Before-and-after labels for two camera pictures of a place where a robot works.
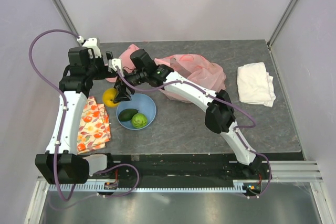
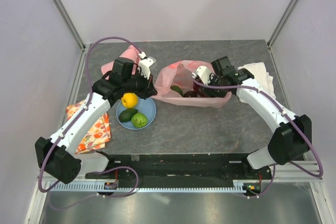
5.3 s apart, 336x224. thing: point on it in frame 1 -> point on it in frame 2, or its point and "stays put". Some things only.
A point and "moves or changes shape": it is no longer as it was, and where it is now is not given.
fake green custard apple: (139, 120) stays put
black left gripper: (105, 73) -> (148, 89)
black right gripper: (123, 95) -> (207, 91)
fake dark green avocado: (126, 114) stays put
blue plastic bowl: (144, 104) stays put
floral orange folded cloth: (94, 130) stays put
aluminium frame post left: (59, 1) stays put
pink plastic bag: (196, 67) moves or changes shape
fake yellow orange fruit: (108, 96) moves or changes shape
